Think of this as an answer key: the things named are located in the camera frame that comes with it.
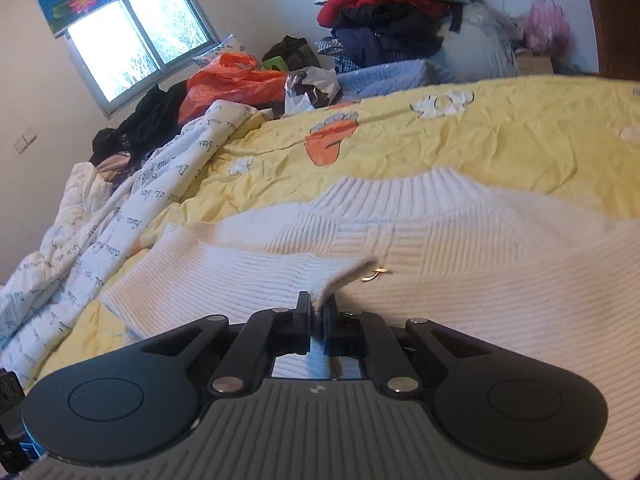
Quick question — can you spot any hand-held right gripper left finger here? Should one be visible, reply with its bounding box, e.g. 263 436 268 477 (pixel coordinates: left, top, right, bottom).
140 291 314 396

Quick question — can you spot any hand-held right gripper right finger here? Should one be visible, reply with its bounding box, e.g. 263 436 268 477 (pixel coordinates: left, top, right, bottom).
320 305 497 396

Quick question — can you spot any white knit sweater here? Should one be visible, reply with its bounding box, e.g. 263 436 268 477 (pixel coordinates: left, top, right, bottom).
100 165 640 480

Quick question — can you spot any white printed quilt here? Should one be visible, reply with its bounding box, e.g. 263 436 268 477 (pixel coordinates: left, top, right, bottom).
0 100 271 356

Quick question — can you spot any crumpled clear plastic bag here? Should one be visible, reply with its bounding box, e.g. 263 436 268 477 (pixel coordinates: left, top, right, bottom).
282 66 343 116

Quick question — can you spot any orange plastic bag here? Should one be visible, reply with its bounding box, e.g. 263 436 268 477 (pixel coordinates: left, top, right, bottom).
177 52 291 123

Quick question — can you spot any yellow printed bed sheet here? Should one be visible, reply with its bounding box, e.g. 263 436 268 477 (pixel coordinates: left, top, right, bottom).
0 74 640 391

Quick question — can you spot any light blue knit blanket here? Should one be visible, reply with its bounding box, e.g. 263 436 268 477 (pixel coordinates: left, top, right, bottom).
335 57 458 103

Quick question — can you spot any black garment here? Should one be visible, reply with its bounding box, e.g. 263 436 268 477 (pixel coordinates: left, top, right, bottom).
90 80 191 166

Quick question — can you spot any dark fabric bag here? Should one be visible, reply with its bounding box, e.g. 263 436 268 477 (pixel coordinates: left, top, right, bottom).
262 35 321 71

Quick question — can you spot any large translucent plastic bag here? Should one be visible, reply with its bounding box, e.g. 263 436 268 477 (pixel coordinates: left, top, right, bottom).
442 0 523 83

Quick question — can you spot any cardboard box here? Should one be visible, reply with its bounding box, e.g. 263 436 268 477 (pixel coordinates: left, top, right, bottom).
515 49 556 77

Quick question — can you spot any window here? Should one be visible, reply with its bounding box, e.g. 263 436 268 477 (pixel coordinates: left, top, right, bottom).
65 0 221 121

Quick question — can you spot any pink plastic bag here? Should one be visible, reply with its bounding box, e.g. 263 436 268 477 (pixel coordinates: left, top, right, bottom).
522 0 572 58

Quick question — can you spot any brown wooden door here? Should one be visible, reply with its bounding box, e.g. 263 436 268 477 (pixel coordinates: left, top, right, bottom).
580 0 640 83

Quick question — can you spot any wall light switch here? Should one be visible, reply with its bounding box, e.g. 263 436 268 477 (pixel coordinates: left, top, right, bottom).
12 129 38 155

